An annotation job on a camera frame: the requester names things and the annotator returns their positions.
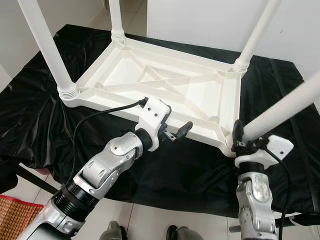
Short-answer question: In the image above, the grey robot foot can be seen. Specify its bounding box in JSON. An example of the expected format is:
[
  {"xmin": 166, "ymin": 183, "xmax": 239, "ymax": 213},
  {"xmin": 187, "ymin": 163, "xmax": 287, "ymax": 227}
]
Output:
[
  {"xmin": 166, "ymin": 225, "xmax": 205, "ymax": 240},
  {"xmin": 98, "ymin": 221, "xmax": 127, "ymax": 240}
]

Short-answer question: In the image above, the black table cloth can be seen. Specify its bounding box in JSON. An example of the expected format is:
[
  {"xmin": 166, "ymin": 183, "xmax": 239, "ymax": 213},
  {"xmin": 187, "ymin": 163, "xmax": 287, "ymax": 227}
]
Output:
[{"xmin": 0, "ymin": 24, "xmax": 320, "ymax": 219}]

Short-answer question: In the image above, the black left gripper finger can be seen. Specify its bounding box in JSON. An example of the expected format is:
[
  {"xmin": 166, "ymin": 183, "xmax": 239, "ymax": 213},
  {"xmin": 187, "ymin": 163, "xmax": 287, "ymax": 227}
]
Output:
[{"xmin": 172, "ymin": 121, "xmax": 194, "ymax": 140}]

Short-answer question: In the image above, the white plastic table leg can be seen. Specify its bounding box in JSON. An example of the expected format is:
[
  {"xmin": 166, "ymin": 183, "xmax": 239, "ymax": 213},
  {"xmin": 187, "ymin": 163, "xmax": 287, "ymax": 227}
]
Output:
[
  {"xmin": 107, "ymin": 0, "xmax": 126, "ymax": 41},
  {"xmin": 242, "ymin": 72, "xmax": 320, "ymax": 142},
  {"xmin": 232, "ymin": 0, "xmax": 282, "ymax": 73},
  {"xmin": 17, "ymin": 0, "xmax": 80, "ymax": 98}
]

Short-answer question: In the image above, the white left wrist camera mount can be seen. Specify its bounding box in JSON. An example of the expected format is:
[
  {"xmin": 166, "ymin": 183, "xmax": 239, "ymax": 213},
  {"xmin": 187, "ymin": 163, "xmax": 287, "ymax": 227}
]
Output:
[{"xmin": 136, "ymin": 98, "xmax": 172, "ymax": 152}]

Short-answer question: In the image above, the grey right robot foot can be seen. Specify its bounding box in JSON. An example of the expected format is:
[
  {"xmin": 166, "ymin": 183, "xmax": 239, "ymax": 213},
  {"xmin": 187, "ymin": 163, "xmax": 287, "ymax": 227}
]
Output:
[{"xmin": 166, "ymin": 225, "xmax": 205, "ymax": 240}]

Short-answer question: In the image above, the black metal table leg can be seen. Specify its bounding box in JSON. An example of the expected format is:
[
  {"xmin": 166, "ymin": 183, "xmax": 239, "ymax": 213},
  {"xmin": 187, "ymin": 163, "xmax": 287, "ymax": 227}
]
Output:
[
  {"xmin": 229, "ymin": 212, "xmax": 302, "ymax": 234},
  {"xmin": 12, "ymin": 162, "xmax": 61, "ymax": 196}
]

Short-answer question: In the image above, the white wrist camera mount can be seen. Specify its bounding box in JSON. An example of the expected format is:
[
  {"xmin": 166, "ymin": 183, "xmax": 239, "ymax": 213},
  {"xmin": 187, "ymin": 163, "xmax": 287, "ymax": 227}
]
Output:
[
  {"xmin": 234, "ymin": 135, "xmax": 295, "ymax": 169},
  {"xmin": 136, "ymin": 98, "xmax": 172, "ymax": 152}
]

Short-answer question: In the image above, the grey left robot foot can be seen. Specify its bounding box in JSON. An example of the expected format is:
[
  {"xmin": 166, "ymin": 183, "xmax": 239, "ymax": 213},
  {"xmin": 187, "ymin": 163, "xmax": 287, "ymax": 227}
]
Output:
[{"xmin": 98, "ymin": 221, "xmax": 127, "ymax": 240}]

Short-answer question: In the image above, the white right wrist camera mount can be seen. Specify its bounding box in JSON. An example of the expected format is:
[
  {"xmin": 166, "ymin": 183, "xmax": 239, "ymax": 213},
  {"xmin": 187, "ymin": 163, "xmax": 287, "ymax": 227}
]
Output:
[{"xmin": 234, "ymin": 135, "xmax": 295, "ymax": 169}]

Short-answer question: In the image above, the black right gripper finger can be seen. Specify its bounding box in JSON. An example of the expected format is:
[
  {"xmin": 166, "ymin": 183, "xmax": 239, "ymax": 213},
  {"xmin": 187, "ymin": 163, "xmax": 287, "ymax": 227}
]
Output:
[{"xmin": 231, "ymin": 119, "xmax": 245, "ymax": 146}]

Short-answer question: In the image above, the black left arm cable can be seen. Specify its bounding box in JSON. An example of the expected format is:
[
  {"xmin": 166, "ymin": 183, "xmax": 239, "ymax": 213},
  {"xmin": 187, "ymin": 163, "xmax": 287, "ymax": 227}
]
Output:
[{"xmin": 72, "ymin": 98, "xmax": 149, "ymax": 182}]

